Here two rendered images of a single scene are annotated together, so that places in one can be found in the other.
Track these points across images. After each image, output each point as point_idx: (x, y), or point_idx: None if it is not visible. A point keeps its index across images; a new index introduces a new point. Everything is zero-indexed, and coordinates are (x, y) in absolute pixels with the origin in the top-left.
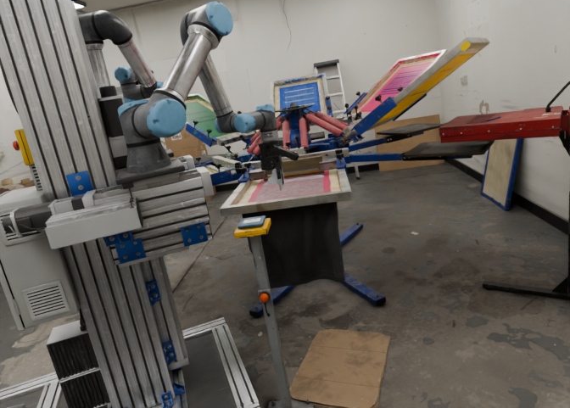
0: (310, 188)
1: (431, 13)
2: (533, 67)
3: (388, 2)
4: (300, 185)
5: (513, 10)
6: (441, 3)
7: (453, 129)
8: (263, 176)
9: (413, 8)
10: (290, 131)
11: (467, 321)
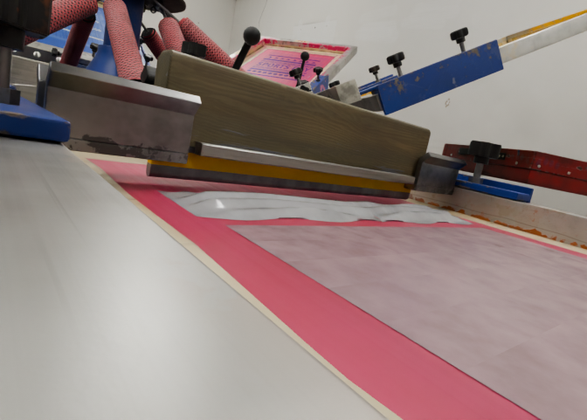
0: None
1: (227, 24)
2: (401, 117)
3: None
4: (536, 265)
5: (379, 46)
6: (245, 17)
7: (558, 161)
8: (173, 145)
9: (210, 6)
10: (102, 47)
11: None
